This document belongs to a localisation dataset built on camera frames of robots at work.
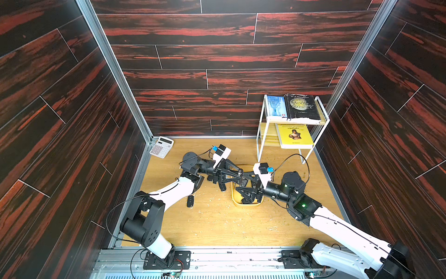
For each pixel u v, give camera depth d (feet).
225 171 2.03
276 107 2.87
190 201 2.97
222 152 1.92
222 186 3.14
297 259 2.19
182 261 2.37
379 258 1.32
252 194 1.92
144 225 1.46
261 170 1.87
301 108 2.83
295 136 3.11
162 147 3.72
